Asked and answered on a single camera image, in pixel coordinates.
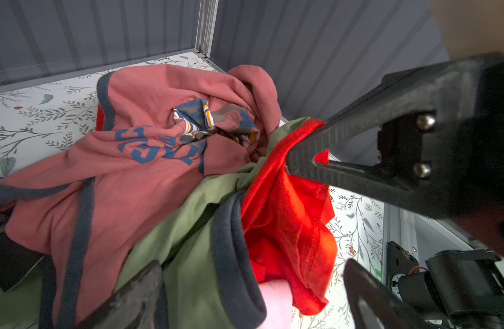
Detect dusty rose printed shirt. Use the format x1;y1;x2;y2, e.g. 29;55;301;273
0;64;281;328

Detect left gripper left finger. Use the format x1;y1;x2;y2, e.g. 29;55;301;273
77;260;162;329

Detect red cloth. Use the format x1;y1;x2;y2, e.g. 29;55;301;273
241;119;338;315

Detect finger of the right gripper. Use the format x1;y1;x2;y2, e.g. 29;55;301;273
287;53;504;218

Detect olive green shirt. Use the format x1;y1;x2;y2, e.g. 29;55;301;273
0;117;310;329

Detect light pink cloth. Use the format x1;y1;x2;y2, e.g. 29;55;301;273
259;280;293;329

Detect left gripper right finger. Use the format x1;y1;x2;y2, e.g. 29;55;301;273
343;259;429;329

